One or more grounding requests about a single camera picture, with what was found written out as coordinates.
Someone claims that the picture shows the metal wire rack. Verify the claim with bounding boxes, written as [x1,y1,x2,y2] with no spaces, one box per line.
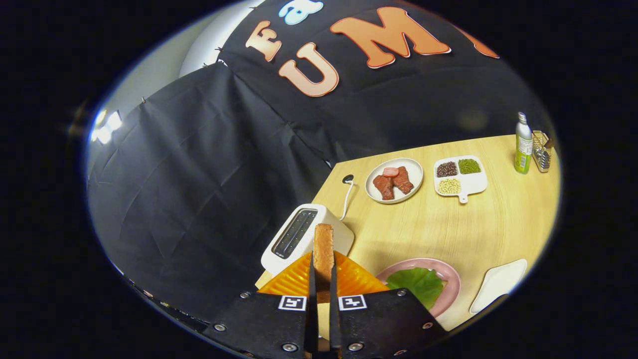
[531,130,554,173]

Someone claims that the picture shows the red meat slice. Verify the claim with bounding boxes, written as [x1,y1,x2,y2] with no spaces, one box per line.
[373,175,395,201]
[392,166,415,195]

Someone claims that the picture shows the white toaster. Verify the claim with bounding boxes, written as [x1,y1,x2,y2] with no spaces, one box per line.
[261,203,355,278]

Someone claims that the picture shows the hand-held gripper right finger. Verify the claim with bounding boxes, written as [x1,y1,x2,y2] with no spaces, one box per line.
[329,251,448,359]

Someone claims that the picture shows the small ceiling light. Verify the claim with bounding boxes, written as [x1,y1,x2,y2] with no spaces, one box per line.
[90,110,123,144]

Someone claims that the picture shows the green lettuce leaf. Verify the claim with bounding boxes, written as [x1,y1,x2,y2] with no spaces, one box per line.
[385,267,445,310]

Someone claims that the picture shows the white rectangular plate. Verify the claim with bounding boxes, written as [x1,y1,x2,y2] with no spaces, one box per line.
[469,258,528,315]

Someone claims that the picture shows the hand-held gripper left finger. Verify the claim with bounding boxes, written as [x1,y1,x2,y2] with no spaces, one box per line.
[203,252,319,359]

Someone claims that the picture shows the green label metal bottle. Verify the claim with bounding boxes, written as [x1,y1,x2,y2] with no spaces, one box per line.
[514,112,533,175]

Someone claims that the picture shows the black backdrop cloth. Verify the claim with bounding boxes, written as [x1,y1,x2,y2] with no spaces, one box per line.
[87,0,554,322]

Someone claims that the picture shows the toasted bread slice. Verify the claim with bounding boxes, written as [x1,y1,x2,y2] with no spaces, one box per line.
[314,223,334,305]

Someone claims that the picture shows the round white plate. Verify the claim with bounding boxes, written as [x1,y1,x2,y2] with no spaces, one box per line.
[365,158,424,204]

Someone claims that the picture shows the white divided dish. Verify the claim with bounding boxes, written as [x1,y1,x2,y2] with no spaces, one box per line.
[433,155,488,204]

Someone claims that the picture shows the pink plate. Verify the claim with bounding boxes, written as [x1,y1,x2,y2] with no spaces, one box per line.
[375,258,462,319]

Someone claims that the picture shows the white toaster cable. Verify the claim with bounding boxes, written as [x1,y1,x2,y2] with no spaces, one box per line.
[340,175,355,221]

